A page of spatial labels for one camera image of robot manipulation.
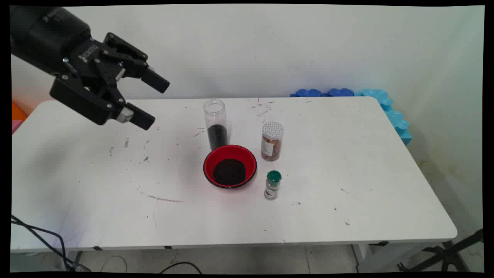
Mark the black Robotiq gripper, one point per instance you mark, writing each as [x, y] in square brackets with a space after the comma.
[50, 38]

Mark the tall clear plastic jar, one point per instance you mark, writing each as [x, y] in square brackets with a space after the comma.
[215, 114]

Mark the orange block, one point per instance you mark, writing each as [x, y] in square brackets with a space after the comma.
[17, 112]

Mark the pink block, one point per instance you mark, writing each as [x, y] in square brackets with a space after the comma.
[16, 126]

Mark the red bowl with black rim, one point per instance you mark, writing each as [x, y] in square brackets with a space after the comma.
[218, 155]

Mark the black seeds pile in bowl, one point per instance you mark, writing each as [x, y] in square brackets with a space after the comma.
[229, 172]

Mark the brown-filled jar with white lid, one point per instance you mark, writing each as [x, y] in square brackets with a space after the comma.
[272, 144]

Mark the small spice jar green cap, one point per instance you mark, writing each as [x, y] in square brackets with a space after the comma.
[273, 185]

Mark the dark blue foam piece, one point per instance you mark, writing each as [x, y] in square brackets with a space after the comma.
[307, 93]
[340, 92]

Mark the light blue foam piece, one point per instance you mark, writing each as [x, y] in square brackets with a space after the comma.
[399, 125]
[376, 96]

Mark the white table leg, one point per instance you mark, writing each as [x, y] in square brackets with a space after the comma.
[382, 256]

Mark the black tripod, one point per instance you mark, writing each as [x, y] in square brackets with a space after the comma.
[447, 255]

